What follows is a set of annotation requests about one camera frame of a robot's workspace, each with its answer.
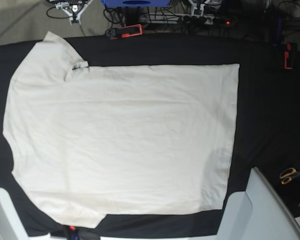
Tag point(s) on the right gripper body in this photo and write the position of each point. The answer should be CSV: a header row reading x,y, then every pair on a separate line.
x,y
73,10

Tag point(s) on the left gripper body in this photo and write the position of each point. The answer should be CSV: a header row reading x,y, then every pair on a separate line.
x,y
197,6

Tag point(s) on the white T-shirt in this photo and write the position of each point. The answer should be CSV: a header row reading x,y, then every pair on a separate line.
x,y
90,141

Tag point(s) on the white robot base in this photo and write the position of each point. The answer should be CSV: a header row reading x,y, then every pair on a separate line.
x,y
11,227
258,213

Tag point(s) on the white power strip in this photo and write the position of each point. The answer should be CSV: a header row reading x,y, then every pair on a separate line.
x,y
173,18

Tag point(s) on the blue plastic box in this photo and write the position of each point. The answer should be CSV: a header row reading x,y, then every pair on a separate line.
x,y
136,3

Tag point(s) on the black power strip red light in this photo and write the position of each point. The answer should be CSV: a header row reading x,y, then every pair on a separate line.
x,y
223,21

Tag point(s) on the orange black clamp top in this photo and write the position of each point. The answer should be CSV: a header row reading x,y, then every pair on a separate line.
x,y
124,32

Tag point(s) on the orange black clamp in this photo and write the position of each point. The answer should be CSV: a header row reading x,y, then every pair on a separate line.
x,y
290,53
124,32

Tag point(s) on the orange black clamp right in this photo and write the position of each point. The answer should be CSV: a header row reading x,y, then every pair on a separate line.
x,y
290,53

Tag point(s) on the black table cloth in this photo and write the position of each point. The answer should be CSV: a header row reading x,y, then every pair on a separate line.
x,y
268,110

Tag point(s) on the orange clamp bottom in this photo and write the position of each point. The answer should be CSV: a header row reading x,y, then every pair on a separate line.
x,y
69,231

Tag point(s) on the orange handled scissors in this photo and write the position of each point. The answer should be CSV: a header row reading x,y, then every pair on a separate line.
x,y
288,175

